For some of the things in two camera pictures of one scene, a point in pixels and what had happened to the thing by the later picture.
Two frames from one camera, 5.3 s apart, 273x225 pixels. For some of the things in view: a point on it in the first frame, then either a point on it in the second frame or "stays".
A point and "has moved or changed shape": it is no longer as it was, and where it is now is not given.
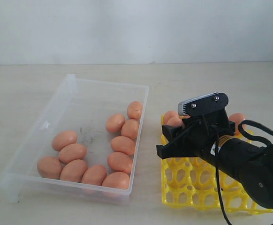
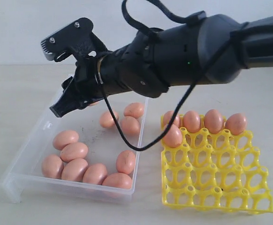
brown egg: [123, 144] to [94, 103]
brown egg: [237, 117] stays
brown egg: [169, 114] stays
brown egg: [63, 139] stays
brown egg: [114, 123] has moved or changed shape
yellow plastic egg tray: [188, 182] stays
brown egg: [73, 171] stays
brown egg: [71, 152] stays
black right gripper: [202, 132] to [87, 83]
